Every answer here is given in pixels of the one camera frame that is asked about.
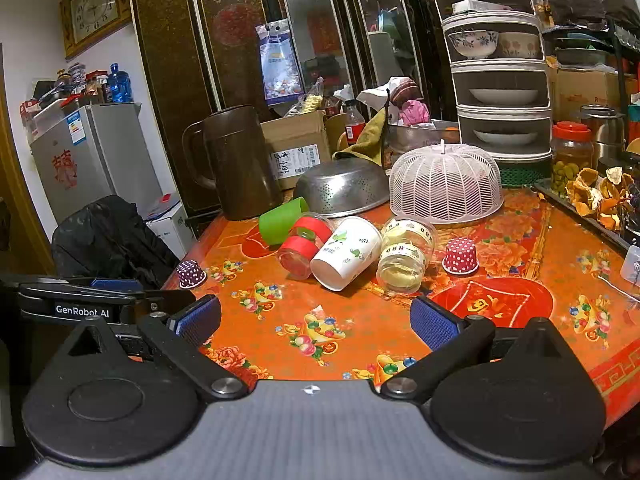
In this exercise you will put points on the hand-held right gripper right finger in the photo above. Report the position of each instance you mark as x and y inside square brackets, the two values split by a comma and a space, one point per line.
[432, 322]

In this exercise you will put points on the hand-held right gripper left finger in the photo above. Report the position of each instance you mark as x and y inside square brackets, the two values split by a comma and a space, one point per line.
[197, 317]

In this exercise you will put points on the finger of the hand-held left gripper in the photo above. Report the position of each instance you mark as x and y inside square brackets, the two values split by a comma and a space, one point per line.
[117, 284]
[160, 302]

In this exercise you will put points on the white paper cup leaf print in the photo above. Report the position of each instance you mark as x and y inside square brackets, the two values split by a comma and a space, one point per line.
[345, 255]

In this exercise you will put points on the green plastic cup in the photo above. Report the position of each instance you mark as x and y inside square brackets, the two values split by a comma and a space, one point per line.
[280, 222]

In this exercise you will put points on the clear cup with red bands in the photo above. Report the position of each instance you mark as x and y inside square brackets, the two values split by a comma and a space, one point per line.
[305, 245]

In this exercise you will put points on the purple polka dot cupcake liner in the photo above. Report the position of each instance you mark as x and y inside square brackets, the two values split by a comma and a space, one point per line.
[191, 275]

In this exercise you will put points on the red polka dot cupcake liner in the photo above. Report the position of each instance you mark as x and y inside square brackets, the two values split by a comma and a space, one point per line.
[461, 257]

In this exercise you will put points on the white carton box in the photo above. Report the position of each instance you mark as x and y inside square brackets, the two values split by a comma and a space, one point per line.
[172, 230]

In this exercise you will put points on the clear glass jar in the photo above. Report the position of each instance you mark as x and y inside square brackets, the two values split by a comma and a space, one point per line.
[402, 255]

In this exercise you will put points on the orange floral tablecloth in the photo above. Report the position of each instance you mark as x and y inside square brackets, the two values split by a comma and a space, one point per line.
[300, 300]

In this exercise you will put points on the silver small fridge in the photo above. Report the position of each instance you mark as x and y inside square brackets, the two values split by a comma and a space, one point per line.
[100, 160]

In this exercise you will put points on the white plastic food cover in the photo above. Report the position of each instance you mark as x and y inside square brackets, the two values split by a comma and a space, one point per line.
[445, 185]

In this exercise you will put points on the brown plastic pitcher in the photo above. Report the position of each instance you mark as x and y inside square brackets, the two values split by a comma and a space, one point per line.
[240, 160]

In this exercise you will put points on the metal colander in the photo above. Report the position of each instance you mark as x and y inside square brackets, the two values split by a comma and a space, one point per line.
[340, 185]

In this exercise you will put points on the green woven basket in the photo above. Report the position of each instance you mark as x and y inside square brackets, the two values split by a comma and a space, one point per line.
[525, 174]

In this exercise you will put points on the clear storage box on fridge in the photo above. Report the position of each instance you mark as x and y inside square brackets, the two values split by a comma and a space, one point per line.
[55, 115]

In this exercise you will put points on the metal basin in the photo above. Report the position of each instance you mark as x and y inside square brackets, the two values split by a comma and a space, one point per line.
[420, 137]

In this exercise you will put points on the dark metal tray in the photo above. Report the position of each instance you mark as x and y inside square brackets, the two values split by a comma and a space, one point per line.
[600, 232]

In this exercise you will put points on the olive green cloth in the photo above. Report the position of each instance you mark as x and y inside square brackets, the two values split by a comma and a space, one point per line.
[367, 140]

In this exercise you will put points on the jar with red cap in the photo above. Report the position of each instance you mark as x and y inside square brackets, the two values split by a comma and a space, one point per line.
[96, 87]

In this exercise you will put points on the white plate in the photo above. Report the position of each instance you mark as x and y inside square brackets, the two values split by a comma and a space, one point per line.
[502, 96]
[505, 138]

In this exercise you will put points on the blue water bottle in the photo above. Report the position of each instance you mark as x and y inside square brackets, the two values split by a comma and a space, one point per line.
[120, 85]

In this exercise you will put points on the pile of dried orange peels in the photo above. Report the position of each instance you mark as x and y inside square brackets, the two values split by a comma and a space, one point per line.
[595, 195]

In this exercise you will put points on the clear plastic container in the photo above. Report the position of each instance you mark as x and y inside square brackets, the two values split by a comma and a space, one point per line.
[631, 265]

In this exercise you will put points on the cardboard box with label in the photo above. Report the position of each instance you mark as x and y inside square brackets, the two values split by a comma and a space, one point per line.
[295, 135]

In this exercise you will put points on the soda bottle with red label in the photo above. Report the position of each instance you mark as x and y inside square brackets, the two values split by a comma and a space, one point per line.
[355, 130]

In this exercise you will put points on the pink cloth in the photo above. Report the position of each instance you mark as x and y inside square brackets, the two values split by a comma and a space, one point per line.
[414, 112]

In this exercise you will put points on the glass jar with red lid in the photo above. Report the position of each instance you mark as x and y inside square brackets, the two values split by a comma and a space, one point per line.
[571, 160]

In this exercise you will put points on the dark wooden cabinet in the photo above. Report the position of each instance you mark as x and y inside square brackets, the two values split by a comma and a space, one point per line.
[165, 60]

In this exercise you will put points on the white plastic bag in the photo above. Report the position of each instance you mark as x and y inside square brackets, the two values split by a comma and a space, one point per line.
[375, 94]

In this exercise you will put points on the clear bag of yellow snacks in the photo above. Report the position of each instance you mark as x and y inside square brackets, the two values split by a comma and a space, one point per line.
[309, 102]

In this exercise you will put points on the stainless steel kettle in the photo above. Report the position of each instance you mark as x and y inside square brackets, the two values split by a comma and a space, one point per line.
[605, 135]

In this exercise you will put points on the grey tiered dish cover rack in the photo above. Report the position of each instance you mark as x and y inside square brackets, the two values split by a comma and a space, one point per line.
[500, 72]

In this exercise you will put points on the hanging blue snack bag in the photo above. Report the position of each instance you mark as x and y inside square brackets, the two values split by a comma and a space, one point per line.
[280, 65]

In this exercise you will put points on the plain cardboard box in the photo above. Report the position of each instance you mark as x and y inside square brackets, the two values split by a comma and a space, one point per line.
[585, 90]

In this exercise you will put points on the blue patterned white bowl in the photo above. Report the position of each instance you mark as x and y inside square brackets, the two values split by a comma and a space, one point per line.
[472, 44]

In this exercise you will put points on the beige floral bowl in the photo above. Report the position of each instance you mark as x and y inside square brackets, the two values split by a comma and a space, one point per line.
[520, 46]

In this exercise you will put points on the gold framed wall clock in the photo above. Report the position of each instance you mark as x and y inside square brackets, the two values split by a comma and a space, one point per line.
[95, 10]

